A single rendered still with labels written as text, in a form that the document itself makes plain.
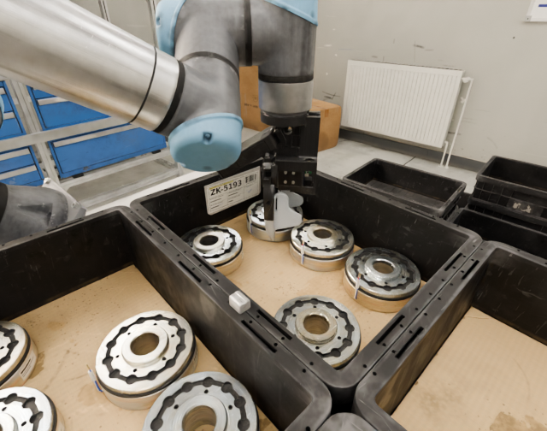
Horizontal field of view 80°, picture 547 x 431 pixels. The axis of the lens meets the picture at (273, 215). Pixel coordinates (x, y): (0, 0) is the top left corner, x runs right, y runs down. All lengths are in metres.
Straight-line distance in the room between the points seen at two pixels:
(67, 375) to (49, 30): 0.34
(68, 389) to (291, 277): 0.30
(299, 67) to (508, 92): 2.78
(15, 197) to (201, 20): 0.42
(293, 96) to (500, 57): 2.76
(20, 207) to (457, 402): 0.66
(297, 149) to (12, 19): 0.34
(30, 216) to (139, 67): 0.40
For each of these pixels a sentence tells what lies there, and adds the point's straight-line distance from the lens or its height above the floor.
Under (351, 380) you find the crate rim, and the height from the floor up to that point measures 0.93.
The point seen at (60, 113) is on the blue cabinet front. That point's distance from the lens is 2.26.
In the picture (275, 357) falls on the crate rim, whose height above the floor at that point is 0.93.
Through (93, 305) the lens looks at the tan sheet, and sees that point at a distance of 0.53.
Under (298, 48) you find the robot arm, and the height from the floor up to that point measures 1.13.
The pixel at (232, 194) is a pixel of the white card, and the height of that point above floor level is 0.88.
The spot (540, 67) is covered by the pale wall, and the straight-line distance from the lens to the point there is 3.12.
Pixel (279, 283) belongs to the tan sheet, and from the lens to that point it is 0.50.
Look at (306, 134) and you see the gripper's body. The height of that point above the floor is 1.02.
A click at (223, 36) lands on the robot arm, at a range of 0.42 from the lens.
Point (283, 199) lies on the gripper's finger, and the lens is 0.51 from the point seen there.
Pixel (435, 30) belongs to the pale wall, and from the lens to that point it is 3.26.
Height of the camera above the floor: 1.17
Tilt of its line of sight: 32 degrees down
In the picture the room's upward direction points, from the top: straight up
